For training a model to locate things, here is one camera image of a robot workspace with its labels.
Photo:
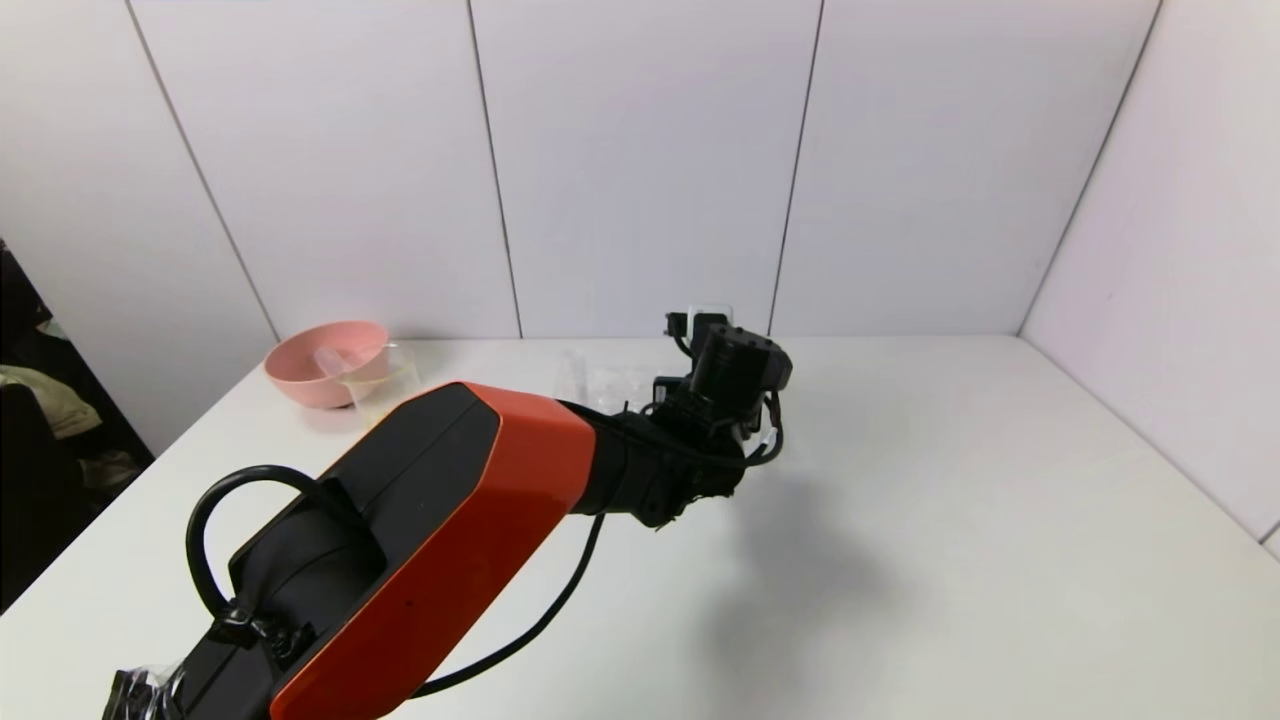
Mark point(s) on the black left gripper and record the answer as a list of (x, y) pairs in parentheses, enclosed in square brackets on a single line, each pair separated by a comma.
[(672, 393)]

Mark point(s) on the test tube with yellow pigment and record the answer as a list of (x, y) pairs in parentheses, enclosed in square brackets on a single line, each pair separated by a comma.
[(330, 360)]

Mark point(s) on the orange and black left arm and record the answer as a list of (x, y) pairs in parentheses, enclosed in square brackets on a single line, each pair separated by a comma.
[(450, 520)]

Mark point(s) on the clear acrylic test tube rack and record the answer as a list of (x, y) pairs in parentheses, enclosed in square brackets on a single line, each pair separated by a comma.
[(620, 380)]

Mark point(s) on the clear glass beaker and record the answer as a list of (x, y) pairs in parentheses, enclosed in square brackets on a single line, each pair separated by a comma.
[(395, 375)]

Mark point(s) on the pink plastic bowl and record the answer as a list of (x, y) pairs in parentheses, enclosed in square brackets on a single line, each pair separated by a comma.
[(300, 375)]

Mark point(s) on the beige crumpled cloth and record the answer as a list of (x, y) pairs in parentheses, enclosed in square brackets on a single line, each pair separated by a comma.
[(45, 395)]

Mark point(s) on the black background furniture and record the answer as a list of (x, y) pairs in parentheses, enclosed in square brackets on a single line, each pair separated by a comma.
[(30, 520)]

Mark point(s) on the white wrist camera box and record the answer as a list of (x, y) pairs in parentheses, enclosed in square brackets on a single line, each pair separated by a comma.
[(712, 310)]

